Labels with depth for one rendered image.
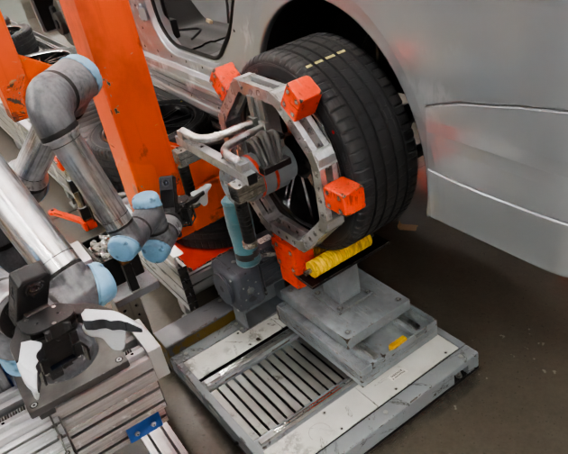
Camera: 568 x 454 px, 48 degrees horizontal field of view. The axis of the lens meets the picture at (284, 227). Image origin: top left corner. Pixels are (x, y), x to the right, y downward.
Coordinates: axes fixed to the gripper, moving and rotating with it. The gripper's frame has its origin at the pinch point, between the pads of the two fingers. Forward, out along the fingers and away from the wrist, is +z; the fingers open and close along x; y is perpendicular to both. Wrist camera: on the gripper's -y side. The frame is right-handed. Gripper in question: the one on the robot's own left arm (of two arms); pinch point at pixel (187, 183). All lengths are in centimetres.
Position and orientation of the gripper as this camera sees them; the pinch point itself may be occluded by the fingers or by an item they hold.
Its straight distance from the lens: 206.1
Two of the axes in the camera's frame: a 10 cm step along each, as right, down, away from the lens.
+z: 1.6, -5.6, 8.2
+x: 9.7, -0.5, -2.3
